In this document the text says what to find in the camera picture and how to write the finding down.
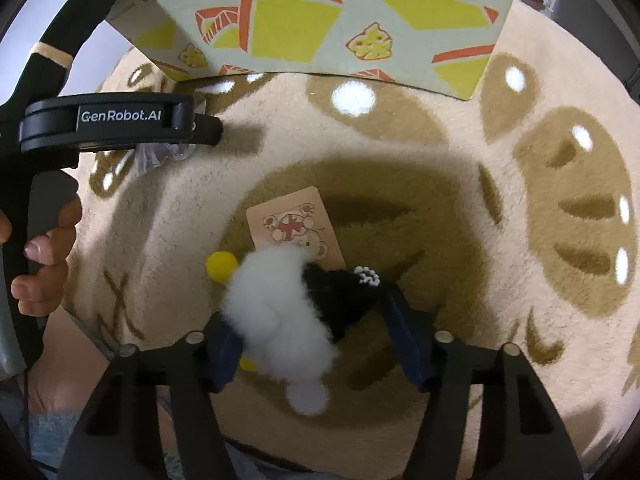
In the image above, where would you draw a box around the white black plush toy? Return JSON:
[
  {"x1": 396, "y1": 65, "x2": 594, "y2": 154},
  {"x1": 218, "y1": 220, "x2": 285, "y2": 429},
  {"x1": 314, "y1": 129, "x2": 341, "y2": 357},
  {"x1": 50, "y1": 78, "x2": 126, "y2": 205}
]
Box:
[{"x1": 205, "y1": 245, "x2": 382, "y2": 416}]

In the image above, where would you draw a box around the person's left hand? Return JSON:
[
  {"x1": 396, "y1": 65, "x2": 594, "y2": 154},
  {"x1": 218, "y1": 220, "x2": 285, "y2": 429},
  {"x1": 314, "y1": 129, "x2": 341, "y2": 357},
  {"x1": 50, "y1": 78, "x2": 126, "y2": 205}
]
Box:
[{"x1": 8, "y1": 195, "x2": 82, "y2": 318}]

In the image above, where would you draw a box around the beige brown patterned rug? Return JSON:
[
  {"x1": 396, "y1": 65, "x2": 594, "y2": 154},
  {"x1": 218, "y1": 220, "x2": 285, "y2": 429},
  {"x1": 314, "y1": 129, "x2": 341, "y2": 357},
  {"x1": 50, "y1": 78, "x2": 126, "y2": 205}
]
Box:
[{"x1": 64, "y1": 3, "x2": 639, "y2": 472}]

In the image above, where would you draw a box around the bear picture card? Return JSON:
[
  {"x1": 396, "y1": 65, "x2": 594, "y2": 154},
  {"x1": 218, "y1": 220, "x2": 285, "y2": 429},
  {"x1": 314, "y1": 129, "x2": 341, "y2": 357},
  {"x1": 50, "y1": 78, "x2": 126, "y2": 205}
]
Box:
[{"x1": 246, "y1": 186, "x2": 346, "y2": 270}]

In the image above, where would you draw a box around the open cardboard box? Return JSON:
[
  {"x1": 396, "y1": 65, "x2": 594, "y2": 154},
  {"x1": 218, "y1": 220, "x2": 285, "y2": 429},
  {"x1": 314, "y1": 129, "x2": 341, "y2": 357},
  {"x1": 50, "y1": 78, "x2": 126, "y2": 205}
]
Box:
[{"x1": 108, "y1": 0, "x2": 513, "y2": 100}]

